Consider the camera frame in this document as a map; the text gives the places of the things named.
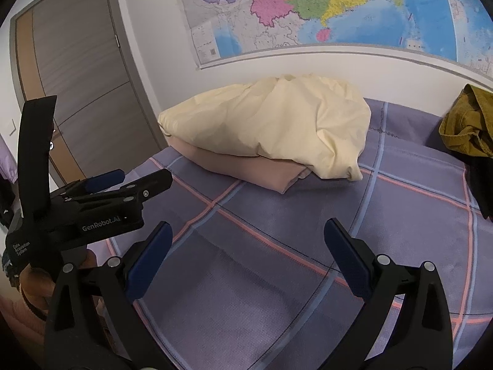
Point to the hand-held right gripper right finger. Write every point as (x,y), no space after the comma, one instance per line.
(348,258)

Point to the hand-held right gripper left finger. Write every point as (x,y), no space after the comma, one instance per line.
(148,258)

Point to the pink garment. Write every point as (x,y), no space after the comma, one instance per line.
(246,169)

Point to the cream garment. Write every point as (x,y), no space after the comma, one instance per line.
(269,123)

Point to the olive garment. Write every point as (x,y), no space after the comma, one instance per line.
(466,127)

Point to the purple plaid bed sheet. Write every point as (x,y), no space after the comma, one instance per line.
(269,258)

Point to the person's left hand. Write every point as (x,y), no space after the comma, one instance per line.
(36,283)

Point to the grey and wooden door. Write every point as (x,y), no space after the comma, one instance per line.
(77,65)

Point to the purple cloth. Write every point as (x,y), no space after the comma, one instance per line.
(7,158)

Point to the colourful wall map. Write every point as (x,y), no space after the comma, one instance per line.
(308,0)

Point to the dark wristband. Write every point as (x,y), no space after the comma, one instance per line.
(32,306)

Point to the person's left forearm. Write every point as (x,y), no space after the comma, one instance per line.
(19,320)

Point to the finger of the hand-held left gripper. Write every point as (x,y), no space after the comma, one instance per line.
(146,190)
(102,180)

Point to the black garment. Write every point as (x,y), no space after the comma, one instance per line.
(481,185)

